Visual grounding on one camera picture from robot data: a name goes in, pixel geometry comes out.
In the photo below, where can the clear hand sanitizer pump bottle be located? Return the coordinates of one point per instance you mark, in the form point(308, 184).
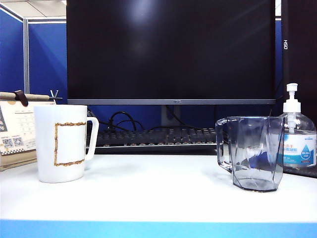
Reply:
point(301, 138)

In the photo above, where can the blue table edge strip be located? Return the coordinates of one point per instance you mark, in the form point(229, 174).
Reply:
point(158, 229)

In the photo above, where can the grey monitor stand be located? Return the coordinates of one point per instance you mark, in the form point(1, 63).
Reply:
point(171, 116)

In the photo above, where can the large black computer monitor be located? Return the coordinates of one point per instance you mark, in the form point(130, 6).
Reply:
point(171, 49)

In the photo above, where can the beige desk calendar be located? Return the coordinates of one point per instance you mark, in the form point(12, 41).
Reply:
point(17, 129)

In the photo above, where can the transparent faceted plastic cup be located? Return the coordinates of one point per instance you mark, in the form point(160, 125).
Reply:
point(257, 153)

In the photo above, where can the small metal clip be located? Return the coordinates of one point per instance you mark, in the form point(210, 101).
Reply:
point(55, 95)

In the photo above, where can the black computer keyboard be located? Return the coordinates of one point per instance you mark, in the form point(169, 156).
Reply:
point(158, 137)

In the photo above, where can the black monitor HSO logo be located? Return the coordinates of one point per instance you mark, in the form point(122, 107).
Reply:
point(302, 49)

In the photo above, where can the white ceramic cup gold frame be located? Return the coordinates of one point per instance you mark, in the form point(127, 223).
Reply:
point(69, 143)

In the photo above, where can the wooden calendar rod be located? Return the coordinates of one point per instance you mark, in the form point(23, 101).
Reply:
point(37, 96)

